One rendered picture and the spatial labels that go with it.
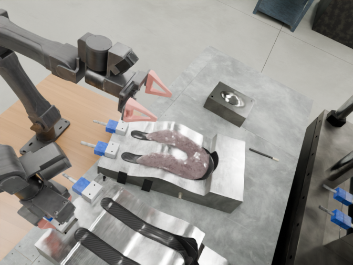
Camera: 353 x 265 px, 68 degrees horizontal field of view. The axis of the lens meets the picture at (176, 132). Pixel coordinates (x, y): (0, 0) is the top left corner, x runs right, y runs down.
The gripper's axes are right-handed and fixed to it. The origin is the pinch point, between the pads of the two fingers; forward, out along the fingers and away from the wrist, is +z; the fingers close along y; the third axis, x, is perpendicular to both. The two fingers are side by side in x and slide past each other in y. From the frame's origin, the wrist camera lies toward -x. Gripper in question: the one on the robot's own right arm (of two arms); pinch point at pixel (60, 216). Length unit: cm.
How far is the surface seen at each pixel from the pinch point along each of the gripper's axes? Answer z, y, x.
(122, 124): 6.7, 38.1, 12.0
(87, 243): 8.4, -0.9, -6.3
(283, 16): 130, 398, 34
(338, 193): 39, 63, -65
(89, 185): 3.1, 11.4, 2.0
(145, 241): 12.8, 7.9, -18.3
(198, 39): 98, 249, 97
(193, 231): 13.6, 16.7, -28.8
